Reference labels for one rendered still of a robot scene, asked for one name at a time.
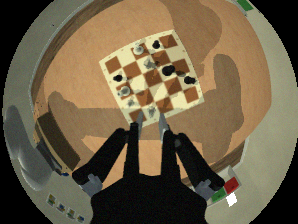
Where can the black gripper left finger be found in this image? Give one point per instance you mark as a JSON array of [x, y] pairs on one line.
[[91, 175]]

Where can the black chess piece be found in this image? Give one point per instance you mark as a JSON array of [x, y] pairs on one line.
[[189, 80], [167, 71]]

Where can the chessboard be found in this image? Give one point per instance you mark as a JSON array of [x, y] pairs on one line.
[[150, 87]]

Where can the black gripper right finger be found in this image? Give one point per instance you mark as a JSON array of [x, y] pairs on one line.
[[205, 181]]

